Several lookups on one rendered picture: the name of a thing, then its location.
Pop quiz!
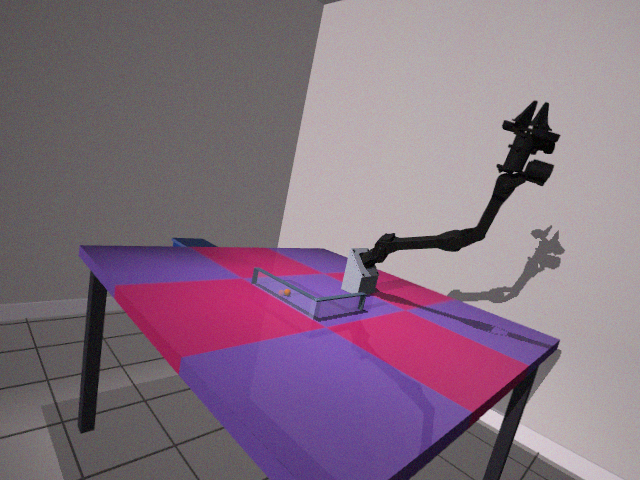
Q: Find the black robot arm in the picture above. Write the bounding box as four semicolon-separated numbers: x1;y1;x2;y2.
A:
359;139;555;268

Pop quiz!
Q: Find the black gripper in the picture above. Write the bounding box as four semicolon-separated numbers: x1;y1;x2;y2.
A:
502;100;561;158

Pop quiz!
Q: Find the clear l-shaped low wall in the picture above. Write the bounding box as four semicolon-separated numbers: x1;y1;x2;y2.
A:
252;269;366;320

